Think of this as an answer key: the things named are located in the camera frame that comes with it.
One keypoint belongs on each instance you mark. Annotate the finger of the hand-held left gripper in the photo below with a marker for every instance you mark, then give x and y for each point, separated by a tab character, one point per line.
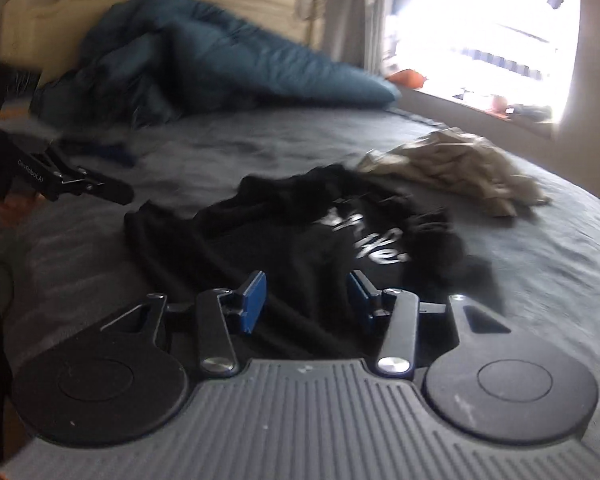
100	190

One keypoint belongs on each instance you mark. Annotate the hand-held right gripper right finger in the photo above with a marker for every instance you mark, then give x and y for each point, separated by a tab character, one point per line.
359	305

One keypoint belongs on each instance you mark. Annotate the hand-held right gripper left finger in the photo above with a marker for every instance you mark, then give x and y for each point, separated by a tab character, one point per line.
254	305

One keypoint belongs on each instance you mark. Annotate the black printed t-shirt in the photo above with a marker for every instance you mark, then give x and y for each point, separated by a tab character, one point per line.
280	240

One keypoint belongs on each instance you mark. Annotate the person's left hand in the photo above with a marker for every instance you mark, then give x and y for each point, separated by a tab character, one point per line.
17	203

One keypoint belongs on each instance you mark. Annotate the beige crumpled garment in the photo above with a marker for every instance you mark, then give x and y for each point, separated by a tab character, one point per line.
450	170

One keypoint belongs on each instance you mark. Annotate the teal duvet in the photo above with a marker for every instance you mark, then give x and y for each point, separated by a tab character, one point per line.
220	55

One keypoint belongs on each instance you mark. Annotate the orange object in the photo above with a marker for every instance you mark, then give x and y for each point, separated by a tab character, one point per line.
407	77

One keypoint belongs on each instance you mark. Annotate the pair of dark sneakers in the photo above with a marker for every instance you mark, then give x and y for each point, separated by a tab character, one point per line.
527	111

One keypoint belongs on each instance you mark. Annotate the beige curtain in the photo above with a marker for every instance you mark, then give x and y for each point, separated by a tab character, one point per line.
350	5

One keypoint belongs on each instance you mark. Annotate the bright window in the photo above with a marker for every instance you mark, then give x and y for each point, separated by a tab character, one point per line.
480	25

